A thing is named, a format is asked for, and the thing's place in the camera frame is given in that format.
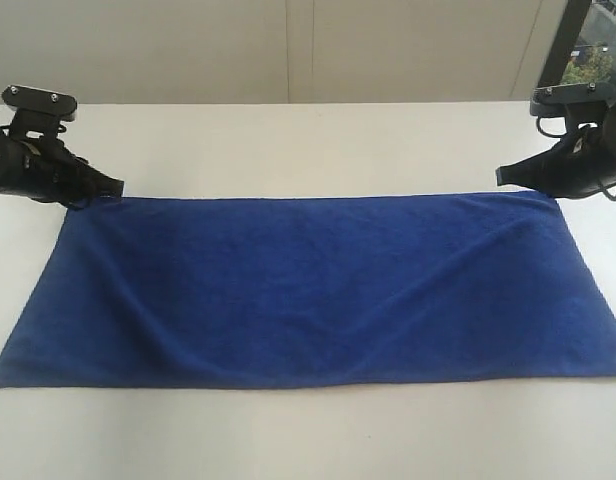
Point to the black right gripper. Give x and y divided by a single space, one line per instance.
588 157

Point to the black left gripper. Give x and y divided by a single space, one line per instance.
46 172

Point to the blue towel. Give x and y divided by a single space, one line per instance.
304 293

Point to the green tree outside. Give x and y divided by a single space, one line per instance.
588 64

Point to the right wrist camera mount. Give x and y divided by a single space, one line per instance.
577 104

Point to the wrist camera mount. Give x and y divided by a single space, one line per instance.
38 111
577 104

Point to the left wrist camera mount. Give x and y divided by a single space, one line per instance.
38 111

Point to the black window frame post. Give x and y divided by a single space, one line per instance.
565 38

